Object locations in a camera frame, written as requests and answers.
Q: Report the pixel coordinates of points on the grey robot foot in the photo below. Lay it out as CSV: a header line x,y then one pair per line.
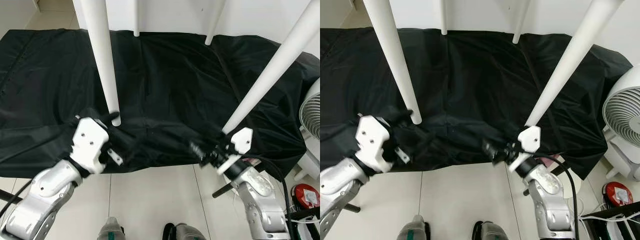
x,y
412,230
185,233
111,231
491,232

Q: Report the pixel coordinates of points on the black tablecloth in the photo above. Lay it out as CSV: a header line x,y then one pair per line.
x,y
175,85
475,85

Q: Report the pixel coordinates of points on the black box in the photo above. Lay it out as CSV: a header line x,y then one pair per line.
x,y
307,231
615,231

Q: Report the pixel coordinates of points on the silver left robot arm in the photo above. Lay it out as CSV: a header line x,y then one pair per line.
x,y
45,195
340,185

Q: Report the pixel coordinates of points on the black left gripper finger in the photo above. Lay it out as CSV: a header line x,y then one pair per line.
x,y
403,116
110,118
417,140
127,141

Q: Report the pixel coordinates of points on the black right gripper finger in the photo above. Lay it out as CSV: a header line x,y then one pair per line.
x,y
196,147
490,145
499,157
207,161

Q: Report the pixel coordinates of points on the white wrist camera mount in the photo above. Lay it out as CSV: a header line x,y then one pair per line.
x,y
372,142
90,142
242,140
530,137

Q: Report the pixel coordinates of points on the white standing fan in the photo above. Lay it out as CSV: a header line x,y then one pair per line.
x,y
311,115
622,107

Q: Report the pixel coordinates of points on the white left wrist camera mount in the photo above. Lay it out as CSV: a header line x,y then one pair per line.
x,y
372,142
90,142

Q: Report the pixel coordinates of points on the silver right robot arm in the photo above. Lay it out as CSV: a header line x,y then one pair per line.
x,y
547,195
255,195

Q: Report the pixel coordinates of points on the grey robot left foot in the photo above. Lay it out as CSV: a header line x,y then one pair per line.
x,y
111,231
412,230

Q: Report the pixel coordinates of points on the grey robot right foot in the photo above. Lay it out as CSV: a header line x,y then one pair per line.
x,y
185,233
491,232

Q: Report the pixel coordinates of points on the black rod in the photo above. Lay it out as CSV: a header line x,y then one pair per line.
x,y
353,207
10,196

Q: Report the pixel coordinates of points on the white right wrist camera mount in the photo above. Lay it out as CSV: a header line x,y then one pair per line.
x,y
530,137
242,140

